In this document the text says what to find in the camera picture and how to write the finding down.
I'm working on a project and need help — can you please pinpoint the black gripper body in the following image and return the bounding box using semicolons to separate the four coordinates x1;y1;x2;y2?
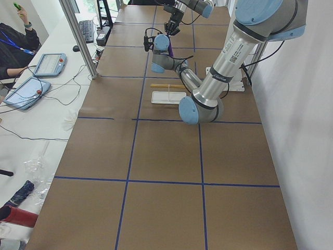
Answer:
168;6;185;29

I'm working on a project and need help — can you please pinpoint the purple towel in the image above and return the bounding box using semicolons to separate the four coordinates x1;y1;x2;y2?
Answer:
168;36;174;57

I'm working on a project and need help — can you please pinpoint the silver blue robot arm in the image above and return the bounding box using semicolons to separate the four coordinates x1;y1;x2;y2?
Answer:
155;0;216;36
151;1;308;124

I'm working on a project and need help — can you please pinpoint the white rack with wooden bars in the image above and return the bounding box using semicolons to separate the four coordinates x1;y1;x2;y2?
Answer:
150;84;187;105

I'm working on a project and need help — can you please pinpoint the black power box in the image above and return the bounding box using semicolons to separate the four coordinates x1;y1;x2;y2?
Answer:
96;27;111;46

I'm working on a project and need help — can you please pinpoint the black keyboard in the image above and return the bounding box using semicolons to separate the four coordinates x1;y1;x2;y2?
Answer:
79;20;94;43

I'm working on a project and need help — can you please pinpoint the black computer mouse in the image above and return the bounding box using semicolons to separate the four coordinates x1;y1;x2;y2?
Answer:
73;45;80;52

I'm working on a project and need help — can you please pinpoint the far blue teach pendant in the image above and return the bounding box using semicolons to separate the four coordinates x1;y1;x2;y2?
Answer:
33;53;67;78

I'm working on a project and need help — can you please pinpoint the blue teach pendant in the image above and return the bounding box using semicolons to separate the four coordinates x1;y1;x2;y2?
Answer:
33;53;67;78
4;77;51;110

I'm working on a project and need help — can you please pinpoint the white crumpled tissue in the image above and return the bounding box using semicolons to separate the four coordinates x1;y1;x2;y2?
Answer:
62;110;78;131

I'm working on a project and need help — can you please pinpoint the seated person in black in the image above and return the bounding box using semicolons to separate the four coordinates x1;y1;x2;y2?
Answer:
1;3;40;80

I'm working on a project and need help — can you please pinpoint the near blue teach pendant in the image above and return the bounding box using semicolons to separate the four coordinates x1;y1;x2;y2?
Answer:
4;77;51;110

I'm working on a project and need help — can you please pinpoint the crumpled clear plastic wrap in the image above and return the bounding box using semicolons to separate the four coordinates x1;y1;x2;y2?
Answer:
24;141;54;208

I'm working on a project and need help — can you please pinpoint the dark blue folded umbrella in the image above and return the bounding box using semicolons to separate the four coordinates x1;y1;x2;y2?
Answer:
4;180;34;207

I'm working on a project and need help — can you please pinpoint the red cylinder bottle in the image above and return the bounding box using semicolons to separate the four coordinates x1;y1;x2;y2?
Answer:
1;205;38;228

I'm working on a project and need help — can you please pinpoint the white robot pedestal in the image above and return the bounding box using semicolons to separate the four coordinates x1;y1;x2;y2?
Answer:
206;26;263;92

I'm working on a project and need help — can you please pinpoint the aluminium frame post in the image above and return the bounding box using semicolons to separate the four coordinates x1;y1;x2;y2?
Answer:
59;0;97;79

